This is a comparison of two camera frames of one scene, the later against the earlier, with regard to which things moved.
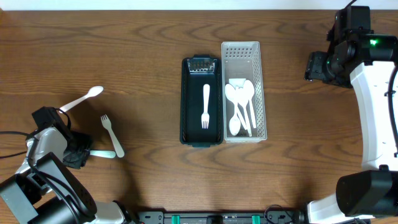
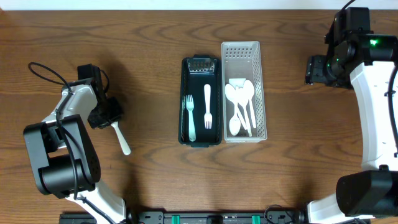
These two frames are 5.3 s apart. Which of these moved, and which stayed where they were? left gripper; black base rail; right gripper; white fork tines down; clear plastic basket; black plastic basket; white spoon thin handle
Moved: left gripper
Stayed: white spoon thin handle; black base rail; white fork tines down; black plastic basket; clear plastic basket; right gripper
